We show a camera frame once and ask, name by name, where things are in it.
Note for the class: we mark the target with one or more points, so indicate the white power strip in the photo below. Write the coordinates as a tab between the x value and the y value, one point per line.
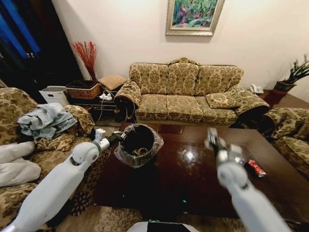
106	96

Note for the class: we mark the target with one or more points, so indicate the reddish wooden corner table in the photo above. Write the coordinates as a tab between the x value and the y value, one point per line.
282	99

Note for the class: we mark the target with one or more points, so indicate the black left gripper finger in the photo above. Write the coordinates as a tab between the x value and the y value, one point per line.
123	136

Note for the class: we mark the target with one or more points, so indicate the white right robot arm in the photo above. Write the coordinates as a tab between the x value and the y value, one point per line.
243	193

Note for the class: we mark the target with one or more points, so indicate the dark glass-door cabinet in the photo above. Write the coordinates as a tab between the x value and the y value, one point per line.
29	43

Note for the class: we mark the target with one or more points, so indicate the floral three-seat sofa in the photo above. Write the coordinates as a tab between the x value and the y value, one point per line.
183	96

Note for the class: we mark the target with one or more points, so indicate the red dried branches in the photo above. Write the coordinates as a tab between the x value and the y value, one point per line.
87	56

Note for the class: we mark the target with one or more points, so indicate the floral throw pillow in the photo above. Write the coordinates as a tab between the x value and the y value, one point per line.
222	100

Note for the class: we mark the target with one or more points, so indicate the white air purifier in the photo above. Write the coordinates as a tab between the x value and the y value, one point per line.
54	96

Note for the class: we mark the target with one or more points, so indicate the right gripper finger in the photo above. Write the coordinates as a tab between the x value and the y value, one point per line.
213	134
208	141

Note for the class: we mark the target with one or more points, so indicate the tan woven cushion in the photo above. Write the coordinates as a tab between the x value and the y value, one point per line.
112	81

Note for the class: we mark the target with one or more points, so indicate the wicker basket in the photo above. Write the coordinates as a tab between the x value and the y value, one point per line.
83	89

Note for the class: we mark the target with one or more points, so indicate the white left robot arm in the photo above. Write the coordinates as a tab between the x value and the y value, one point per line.
60	176

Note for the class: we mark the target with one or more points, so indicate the green potted plant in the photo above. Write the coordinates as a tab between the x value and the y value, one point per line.
293	75

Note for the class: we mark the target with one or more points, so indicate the dark wooden side table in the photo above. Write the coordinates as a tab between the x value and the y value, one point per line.
96	106

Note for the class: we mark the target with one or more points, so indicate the red snack wrapper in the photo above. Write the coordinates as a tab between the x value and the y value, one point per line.
256	168

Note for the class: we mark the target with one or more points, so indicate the blue-grey crumpled cloth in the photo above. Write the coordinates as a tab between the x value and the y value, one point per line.
44	120

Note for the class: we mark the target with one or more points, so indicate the white desk telephone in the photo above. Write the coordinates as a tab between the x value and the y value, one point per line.
256	89

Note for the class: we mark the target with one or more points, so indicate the framed flower painting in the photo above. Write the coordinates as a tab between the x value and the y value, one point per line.
193	15

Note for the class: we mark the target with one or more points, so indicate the white robot front shell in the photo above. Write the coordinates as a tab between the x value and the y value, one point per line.
160	226

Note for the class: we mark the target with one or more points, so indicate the black trash bin with liner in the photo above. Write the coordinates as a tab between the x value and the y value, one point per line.
138	149

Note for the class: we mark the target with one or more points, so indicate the patterned floor rug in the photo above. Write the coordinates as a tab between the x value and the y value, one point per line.
116	218

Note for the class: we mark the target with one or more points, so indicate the floral armchair with laundry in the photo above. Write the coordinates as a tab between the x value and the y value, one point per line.
14	108

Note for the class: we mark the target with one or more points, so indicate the white bedding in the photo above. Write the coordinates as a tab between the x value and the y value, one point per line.
17	164

